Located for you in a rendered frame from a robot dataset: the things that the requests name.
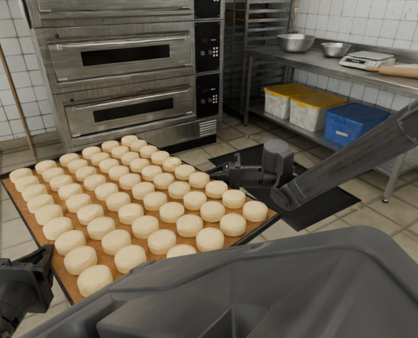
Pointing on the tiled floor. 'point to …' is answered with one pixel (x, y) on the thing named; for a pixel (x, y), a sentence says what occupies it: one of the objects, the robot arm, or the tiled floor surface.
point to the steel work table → (394, 167)
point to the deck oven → (131, 70)
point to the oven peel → (9, 76)
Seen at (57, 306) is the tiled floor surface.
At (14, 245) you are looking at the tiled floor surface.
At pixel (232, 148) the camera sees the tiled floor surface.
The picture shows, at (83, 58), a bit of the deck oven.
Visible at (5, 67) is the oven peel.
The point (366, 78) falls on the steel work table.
